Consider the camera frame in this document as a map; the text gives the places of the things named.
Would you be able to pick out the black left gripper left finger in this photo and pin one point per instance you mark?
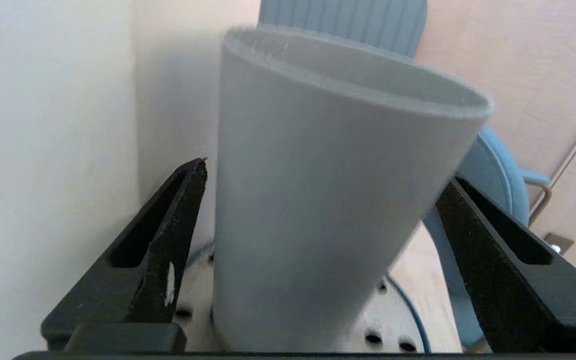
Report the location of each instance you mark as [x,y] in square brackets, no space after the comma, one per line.
[168,240]

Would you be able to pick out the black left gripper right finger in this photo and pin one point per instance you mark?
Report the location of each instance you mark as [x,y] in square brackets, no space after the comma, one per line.
[508,280]

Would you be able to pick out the large dark tea dispenser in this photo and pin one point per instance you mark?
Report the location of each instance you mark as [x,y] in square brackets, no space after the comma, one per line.
[53,150]

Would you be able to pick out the brown wall outlet plate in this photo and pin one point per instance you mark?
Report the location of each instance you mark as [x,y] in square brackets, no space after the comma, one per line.
[558,242]

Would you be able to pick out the large round perforated drip tray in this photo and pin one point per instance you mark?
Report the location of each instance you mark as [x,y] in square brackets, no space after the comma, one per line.
[393,320]

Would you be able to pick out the grey plastic cup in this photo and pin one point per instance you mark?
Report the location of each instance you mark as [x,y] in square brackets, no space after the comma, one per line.
[328,200]

